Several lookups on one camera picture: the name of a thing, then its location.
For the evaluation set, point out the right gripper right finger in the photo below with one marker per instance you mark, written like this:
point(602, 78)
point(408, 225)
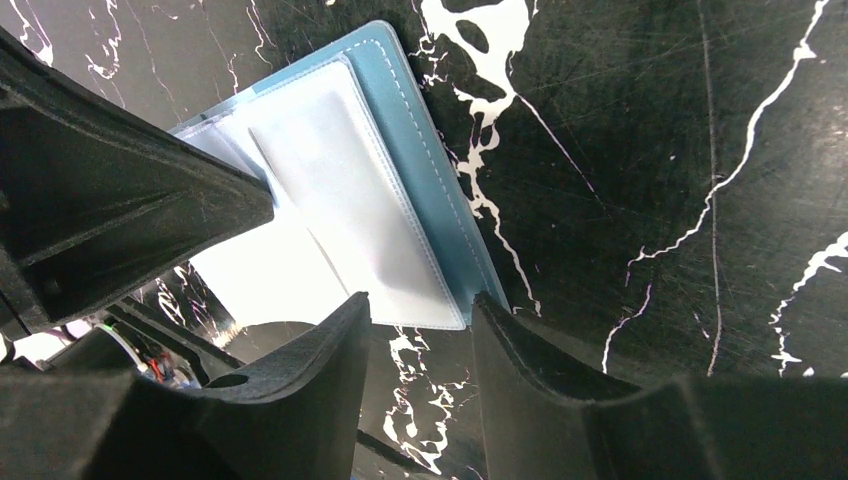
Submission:
point(547, 415)

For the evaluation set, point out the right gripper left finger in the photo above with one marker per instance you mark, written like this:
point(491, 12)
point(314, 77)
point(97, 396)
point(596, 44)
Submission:
point(292, 414)

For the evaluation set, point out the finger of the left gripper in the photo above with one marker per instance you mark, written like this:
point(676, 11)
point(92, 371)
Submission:
point(95, 201)

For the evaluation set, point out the blue card holder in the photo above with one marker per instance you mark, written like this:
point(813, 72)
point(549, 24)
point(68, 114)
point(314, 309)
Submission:
point(364, 196)

